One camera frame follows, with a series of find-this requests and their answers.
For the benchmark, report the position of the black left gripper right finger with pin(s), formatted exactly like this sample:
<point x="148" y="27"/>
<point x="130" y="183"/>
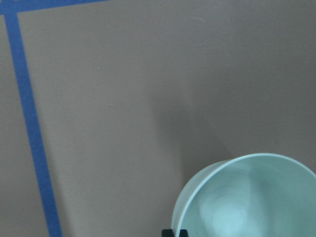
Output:
<point x="183" y="233"/>

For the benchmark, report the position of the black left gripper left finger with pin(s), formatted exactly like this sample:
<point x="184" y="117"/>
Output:
<point x="167" y="233"/>

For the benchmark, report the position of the green plastic bowl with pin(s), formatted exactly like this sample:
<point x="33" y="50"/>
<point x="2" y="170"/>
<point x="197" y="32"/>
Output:
<point x="257" y="195"/>

